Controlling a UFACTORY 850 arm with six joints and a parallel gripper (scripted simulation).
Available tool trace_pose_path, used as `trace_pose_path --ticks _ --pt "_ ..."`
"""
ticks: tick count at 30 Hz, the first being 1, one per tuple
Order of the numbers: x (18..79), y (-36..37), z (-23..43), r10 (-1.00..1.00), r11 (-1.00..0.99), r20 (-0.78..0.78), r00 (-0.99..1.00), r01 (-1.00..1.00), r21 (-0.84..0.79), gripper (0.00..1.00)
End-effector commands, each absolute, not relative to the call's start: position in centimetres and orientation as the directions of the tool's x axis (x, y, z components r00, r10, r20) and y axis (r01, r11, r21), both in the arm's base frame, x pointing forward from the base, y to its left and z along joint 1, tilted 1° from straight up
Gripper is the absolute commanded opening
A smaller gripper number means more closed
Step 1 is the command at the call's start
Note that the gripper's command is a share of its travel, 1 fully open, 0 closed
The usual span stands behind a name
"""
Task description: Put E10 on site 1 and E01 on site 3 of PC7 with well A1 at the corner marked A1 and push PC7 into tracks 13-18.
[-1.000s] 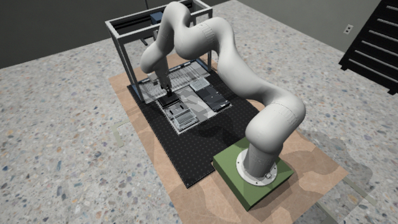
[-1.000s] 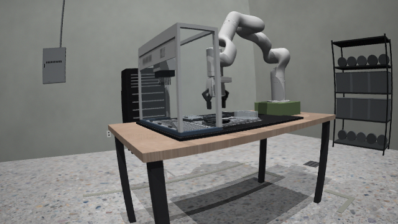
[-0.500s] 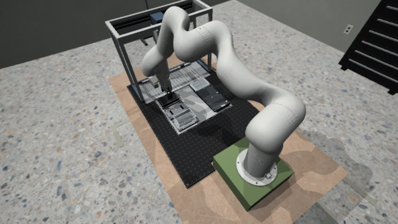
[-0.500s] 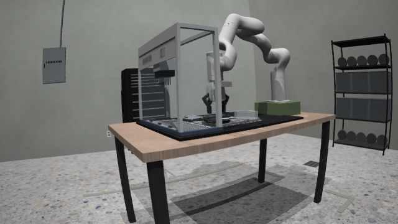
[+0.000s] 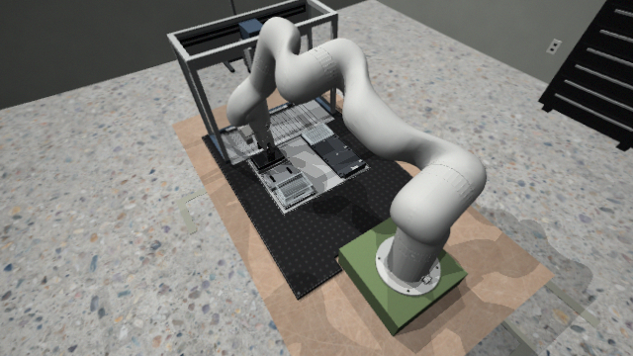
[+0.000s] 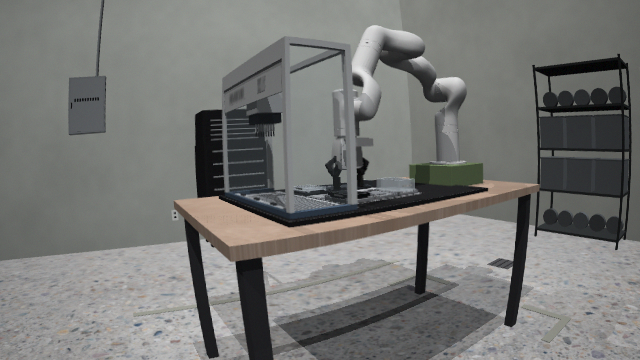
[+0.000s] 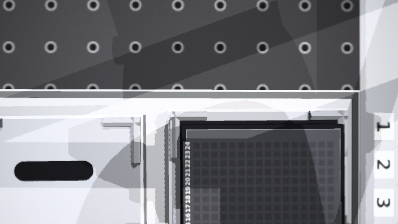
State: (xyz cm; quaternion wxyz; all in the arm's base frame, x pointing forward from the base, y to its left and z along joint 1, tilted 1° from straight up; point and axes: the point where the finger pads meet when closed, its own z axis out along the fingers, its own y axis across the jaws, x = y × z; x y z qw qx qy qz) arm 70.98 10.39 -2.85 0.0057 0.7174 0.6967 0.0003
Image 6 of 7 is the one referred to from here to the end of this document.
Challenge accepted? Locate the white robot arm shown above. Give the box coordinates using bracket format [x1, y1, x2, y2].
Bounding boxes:
[352, 25, 467, 165]

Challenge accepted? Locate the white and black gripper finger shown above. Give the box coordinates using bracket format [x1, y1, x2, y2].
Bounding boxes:
[357, 158, 369, 187]

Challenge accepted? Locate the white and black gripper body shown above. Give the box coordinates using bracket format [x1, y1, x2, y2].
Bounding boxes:
[356, 147, 363, 169]

